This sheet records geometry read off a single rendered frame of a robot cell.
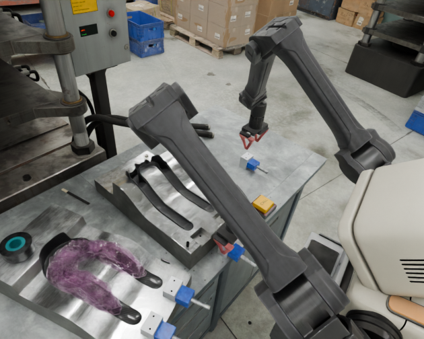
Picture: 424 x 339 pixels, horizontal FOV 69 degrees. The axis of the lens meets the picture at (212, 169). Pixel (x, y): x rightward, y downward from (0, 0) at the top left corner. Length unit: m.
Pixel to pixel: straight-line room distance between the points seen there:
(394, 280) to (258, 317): 1.36
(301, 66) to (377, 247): 0.41
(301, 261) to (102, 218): 0.84
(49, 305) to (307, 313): 0.66
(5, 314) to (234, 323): 1.14
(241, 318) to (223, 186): 1.47
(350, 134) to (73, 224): 0.81
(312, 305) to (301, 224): 1.86
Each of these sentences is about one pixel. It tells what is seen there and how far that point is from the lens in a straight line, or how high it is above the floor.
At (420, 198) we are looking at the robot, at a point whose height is 1.38.
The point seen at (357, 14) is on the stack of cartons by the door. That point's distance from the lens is 7.52.
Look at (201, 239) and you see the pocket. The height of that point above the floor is 0.86.
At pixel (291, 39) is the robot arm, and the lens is 0.75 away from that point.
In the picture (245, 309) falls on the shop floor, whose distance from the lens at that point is 1.88.
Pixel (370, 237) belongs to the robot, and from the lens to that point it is 0.52.
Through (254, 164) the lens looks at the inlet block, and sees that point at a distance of 1.35.
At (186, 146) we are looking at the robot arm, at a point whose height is 1.42.
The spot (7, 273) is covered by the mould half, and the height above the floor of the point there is 0.91.
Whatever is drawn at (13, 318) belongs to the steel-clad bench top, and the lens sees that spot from 1.06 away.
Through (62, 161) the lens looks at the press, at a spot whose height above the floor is 0.78.
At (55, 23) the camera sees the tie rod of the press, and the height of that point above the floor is 1.34.
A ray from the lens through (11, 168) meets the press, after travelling 1.53.
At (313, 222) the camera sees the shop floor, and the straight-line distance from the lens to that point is 2.38.
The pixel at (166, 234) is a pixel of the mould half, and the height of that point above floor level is 0.89.
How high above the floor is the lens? 1.68
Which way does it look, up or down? 41 degrees down
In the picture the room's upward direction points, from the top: 6 degrees clockwise
